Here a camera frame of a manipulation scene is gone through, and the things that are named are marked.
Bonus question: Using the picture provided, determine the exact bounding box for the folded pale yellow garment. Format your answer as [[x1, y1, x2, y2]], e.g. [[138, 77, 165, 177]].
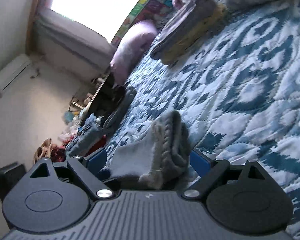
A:
[[160, 3, 228, 65]]

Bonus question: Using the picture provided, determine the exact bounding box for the colourful alphabet play mat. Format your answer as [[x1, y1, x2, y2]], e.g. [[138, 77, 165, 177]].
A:
[[111, 0, 173, 47]]

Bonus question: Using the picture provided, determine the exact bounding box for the black folded garment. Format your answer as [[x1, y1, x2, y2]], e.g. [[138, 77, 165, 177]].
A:
[[94, 86, 126, 120]]

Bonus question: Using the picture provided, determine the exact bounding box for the white wall air conditioner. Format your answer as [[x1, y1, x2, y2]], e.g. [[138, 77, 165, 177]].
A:
[[0, 54, 31, 95]]

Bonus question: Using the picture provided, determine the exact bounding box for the folded blue denim garment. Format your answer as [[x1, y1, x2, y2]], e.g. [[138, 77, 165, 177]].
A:
[[65, 113, 104, 158]]

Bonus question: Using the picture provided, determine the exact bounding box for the grey window curtain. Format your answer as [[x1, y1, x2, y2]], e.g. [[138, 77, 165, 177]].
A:
[[34, 8, 116, 72]]

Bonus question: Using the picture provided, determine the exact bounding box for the lilac pillow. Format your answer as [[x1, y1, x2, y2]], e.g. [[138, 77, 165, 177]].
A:
[[110, 20, 158, 85]]

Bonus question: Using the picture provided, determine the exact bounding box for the folded grey garment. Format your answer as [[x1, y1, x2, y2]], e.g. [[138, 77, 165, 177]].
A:
[[102, 86, 136, 130]]

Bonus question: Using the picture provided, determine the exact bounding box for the blue white patterned quilt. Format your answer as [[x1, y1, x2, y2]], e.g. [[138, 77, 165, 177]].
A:
[[107, 0, 300, 239]]

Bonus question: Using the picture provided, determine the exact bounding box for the grey knit sweater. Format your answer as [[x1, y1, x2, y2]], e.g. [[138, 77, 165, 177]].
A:
[[108, 110, 191, 190]]

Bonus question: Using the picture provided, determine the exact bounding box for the folded red garment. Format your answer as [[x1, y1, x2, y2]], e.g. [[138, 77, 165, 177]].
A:
[[83, 134, 107, 157]]

